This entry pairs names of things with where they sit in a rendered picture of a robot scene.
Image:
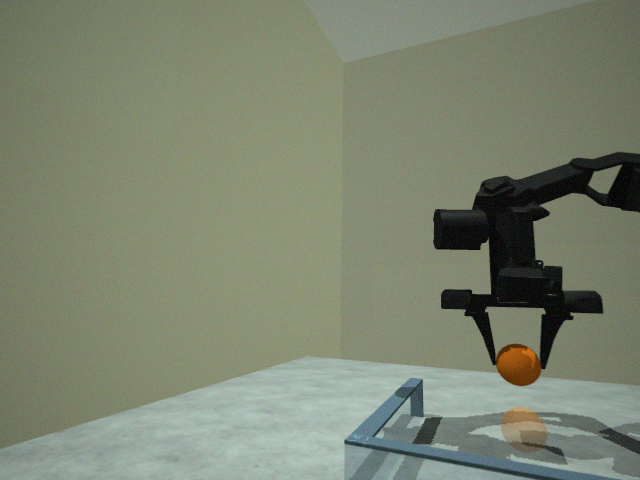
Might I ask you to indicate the clear l-shaped low wall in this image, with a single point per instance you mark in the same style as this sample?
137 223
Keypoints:
362 463

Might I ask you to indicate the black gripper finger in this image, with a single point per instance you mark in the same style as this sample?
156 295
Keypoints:
549 327
483 323

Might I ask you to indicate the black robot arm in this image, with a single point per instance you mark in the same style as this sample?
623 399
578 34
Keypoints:
504 210

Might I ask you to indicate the blue-grey l-shaped wall trim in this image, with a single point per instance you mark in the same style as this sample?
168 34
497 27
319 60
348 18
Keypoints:
364 436

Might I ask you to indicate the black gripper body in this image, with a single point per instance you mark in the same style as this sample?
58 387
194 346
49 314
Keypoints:
569 301

